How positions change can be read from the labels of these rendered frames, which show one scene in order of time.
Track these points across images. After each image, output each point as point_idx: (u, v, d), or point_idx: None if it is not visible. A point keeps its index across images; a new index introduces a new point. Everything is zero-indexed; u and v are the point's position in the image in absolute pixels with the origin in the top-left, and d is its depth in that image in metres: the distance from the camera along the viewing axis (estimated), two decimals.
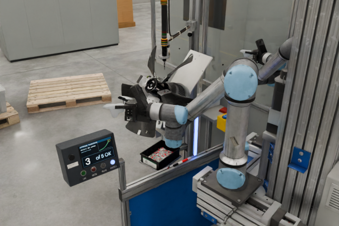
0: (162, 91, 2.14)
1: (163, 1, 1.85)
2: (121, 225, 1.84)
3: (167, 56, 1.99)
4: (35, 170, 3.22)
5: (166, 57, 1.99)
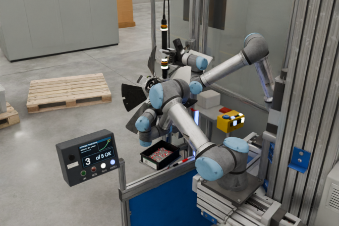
0: None
1: None
2: (121, 225, 1.84)
3: (167, 78, 2.06)
4: (35, 170, 3.22)
5: (166, 79, 2.05)
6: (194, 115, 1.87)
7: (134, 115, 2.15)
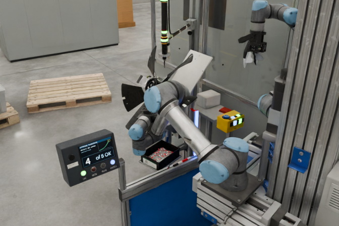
0: None
1: None
2: (121, 225, 1.84)
3: (167, 54, 1.99)
4: (35, 170, 3.22)
5: (166, 55, 1.98)
6: (194, 115, 1.87)
7: (134, 115, 2.15)
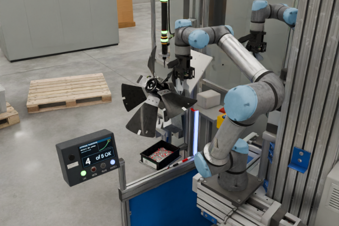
0: (153, 97, 2.18)
1: None
2: (121, 225, 1.84)
3: (167, 54, 1.99)
4: (35, 170, 3.22)
5: (166, 55, 1.98)
6: (194, 115, 1.87)
7: (129, 86, 2.33)
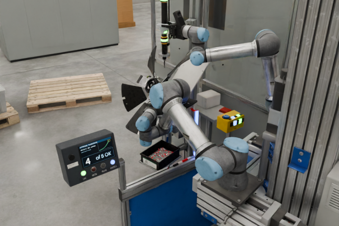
0: None
1: None
2: (121, 225, 1.84)
3: (167, 54, 1.99)
4: (35, 170, 3.22)
5: (166, 55, 1.98)
6: (194, 115, 1.87)
7: (129, 86, 2.33)
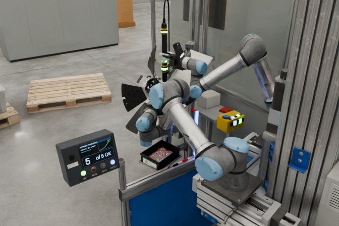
0: None
1: (163, 31, 1.93)
2: (121, 225, 1.84)
3: None
4: (35, 170, 3.22)
5: None
6: (194, 115, 1.87)
7: (129, 86, 2.33)
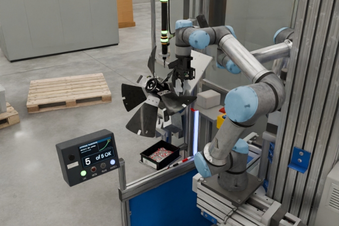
0: (153, 97, 2.18)
1: None
2: (121, 225, 1.84)
3: (167, 54, 1.99)
4: (35, 170, 3.22)
5: (166, 55, 1.98)
6: (194, 115, 1.87)
7: (129, 86, 2.33)
